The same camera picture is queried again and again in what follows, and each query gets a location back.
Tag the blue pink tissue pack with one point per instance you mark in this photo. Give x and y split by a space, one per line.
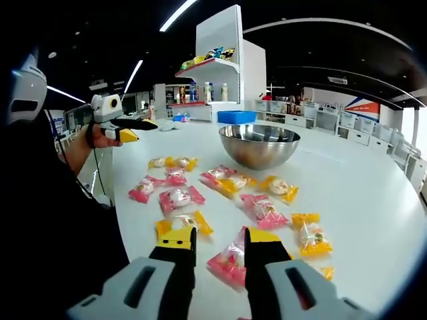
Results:
181 117

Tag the cream drink bottle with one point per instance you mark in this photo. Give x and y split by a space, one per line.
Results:
225 92
208 92

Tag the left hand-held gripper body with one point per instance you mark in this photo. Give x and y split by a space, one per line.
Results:
106 108

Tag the blue orange wall banner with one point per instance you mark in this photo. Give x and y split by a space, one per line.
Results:
363 110

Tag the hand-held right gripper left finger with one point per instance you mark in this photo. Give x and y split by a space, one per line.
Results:
160 286

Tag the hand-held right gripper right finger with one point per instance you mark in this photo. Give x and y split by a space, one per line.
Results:
257 283

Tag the white crumpled wrapper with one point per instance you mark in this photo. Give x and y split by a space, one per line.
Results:
170 127

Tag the person's left hand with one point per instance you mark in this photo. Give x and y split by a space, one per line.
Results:
100 140

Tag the blue drink bottle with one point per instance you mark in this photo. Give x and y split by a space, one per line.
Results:
193 91

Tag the ceiling air conditioner vent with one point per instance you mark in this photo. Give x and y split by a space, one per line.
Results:
338 80

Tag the row of snack bags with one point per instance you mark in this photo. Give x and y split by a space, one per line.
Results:
200 60

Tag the blue plastic tray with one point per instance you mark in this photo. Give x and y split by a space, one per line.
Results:
237 117

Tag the orange drink bottle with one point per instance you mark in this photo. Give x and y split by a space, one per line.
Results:
183 94

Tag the white chest-worn device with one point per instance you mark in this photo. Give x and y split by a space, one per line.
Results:
30 86

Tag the white table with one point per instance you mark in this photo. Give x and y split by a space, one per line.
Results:
350 206

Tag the group of marshmallow packets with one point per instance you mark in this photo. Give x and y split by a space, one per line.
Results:
177 198

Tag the white pocket device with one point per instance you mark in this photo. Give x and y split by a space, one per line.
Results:
103 201

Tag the white display shelf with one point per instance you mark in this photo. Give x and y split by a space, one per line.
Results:
217 30

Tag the ceiling light strip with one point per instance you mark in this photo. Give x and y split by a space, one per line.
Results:
133 76
66 94
163 27

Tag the silver metal bowl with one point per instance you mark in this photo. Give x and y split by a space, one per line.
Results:
260 153

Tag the person in black shirt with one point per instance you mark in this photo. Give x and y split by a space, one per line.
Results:
40 216

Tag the row of white low cabinets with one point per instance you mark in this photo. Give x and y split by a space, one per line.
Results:
295 120

